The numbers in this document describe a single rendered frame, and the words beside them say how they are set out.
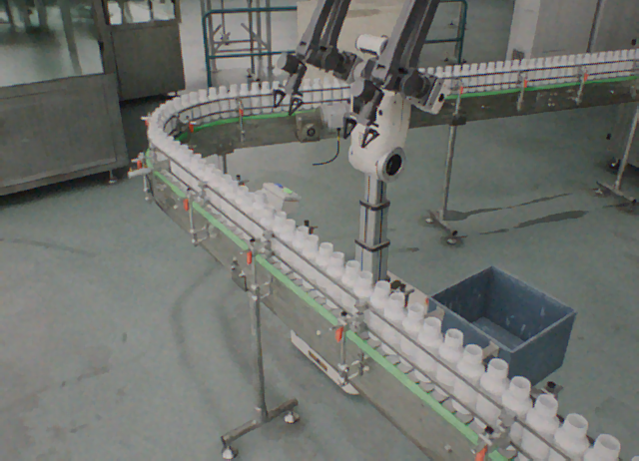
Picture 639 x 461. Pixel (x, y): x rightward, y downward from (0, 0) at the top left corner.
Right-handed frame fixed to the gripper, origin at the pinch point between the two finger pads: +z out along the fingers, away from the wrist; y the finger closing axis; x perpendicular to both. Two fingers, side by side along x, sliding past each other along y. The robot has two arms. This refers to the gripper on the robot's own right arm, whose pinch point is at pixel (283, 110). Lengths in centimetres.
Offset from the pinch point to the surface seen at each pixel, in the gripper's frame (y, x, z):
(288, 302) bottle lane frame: 68, -28, 52
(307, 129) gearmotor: -47, 65, 7
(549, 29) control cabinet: -167, 488, -192
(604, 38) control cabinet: -135, 562, -217
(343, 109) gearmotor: -41, 79, -11
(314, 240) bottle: 74, -36, 28
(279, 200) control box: 37, -19, 28
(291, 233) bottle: 63, -34, 31
